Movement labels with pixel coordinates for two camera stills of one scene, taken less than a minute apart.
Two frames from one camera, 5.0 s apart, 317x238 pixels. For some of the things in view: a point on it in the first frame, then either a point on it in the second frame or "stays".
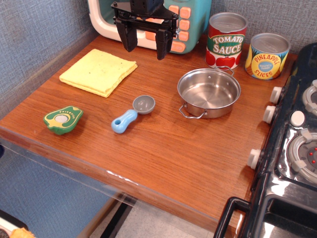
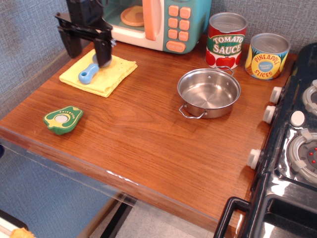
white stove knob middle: x=269 y=113 stays
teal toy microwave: x=194 y=25 stays
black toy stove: x=284 y=201 stays
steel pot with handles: x=210 y=91 stays
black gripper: x=152 y=14 to x=85 y=17
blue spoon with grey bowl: x=142 y=104 to x=85 y=77
